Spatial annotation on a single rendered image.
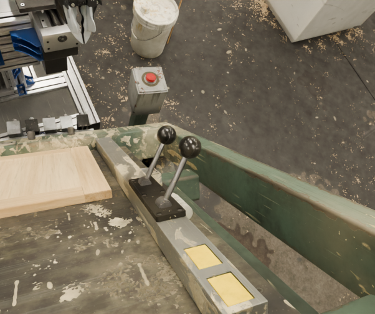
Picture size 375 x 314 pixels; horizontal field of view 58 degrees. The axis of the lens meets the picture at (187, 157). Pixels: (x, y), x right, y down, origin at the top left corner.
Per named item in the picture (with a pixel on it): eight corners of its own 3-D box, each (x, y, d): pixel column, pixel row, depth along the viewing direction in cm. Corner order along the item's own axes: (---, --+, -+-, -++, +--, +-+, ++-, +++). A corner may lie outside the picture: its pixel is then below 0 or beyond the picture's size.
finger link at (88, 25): (90, 51, 76) (83, 7, 69) (81, 40, 79) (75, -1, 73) (103, 48, 77) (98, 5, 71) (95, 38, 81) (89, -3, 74)
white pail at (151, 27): (159, 25, 264) (173, -26, 223) (175, 56, 257) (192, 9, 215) (120, 32, 251) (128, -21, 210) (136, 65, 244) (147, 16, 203)
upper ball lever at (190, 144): (167, 209, 59) (199, 139, 58) (174, 218, 55) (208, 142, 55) (147, 203, 57) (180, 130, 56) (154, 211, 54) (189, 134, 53)
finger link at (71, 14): (75, 53, 74) (67, 9, 68) (68, 43, 78) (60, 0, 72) (90, 51, 76) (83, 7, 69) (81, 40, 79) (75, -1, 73)
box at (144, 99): (153, 90, 150) (161, 65, 134) (159, 114, 146) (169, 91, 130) (126, 92, 146) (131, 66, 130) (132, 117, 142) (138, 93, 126)
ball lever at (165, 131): (148, 188, 70) (175, 128, 69) (153, 194, 66) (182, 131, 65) (131, 182, 68) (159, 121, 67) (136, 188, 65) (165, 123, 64)
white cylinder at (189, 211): (193, 220, 61) (178, 204, 69) (192, 204, 61) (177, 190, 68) (178, 223, 60) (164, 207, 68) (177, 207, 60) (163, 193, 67)
